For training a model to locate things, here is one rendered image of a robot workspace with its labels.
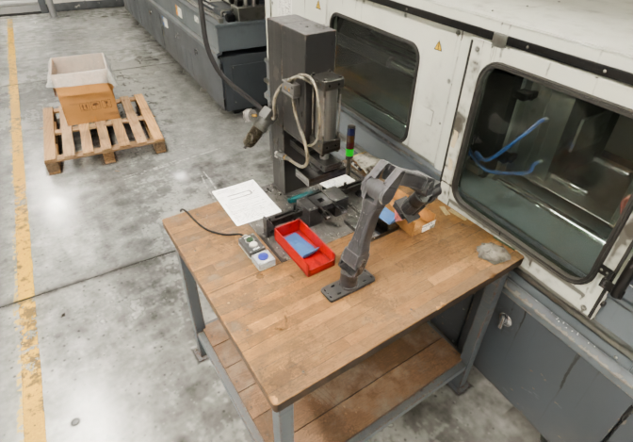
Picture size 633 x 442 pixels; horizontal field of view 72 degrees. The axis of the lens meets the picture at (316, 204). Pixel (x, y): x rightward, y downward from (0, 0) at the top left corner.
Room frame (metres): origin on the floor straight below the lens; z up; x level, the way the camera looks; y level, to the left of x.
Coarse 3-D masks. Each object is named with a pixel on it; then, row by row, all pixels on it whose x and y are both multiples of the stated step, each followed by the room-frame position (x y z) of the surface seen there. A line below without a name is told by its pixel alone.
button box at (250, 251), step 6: (180, 210) 1.55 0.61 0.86; (186, 210) 1.50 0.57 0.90; (198, 222) 1.41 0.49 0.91; (204, 228) 1.38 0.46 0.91; (222, 234) 1.34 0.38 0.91; (228, 234) 1.34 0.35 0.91; (234, 234) 1.34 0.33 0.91; (240, 234) 1.34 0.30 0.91; (252, 234) 1.32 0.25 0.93; (240, 240) 1.28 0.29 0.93; (258, 240) 1.28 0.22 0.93; (240, 246) 1.28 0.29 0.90; (246, 246) 1.25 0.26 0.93; (258, 246) 1.25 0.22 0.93; (264, 246) 1.25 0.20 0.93; (246, 252) 1.24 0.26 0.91; (252, 252) 1.22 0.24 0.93; (258, 252) 1.23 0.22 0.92
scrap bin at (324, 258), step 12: (276, 228) 1.33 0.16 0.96; (288, 228) 1.36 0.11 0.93; (300, 228) 1.38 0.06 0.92; (276, 240) 1.31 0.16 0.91; (312, 240) 1.31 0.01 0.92; (288, 252) 1.24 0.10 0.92; (324, 252) 1.24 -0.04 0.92; (300, 264) 1.16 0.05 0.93; (312, 264) 1.19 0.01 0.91; (324, 264) 1.16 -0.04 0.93
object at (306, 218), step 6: (342, 204) 1.51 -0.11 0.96; (330, 210) 1.52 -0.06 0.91; (336, 210) 1.49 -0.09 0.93; (306, 216) 1.43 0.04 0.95; (312, 216) 1.42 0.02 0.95; (318, 216) 1.44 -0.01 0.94; (336, 216) 1.49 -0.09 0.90; (306, 222) 1.43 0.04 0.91; (312, 222) 1.42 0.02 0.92; (318, 222) 1.44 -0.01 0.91
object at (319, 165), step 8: (296, 144) 1.61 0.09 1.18; (304, 152) 1.55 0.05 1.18; (312, 152) 1.57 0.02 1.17; (312, 160) 1.51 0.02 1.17; (320, 160) 1.48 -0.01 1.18; (328, 160) 1.48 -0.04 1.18; (336, 160) 1.49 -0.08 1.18; (296, 168) 1.49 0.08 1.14; (304, 168) 1.49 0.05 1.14; (312, 168) 1.49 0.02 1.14; (320, 168) 1.46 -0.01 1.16; (328, 168) 1.45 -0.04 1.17; (336, 168) 1.47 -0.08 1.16; (344, 168) 1.50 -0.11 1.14; (304, 176) 1.43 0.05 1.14; (312, 176) 1.43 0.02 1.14; (320, 176) 1.44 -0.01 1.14; (328, 176) 1.46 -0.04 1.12; (336, 176) 1.48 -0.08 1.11; (312, 184) 1.42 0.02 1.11
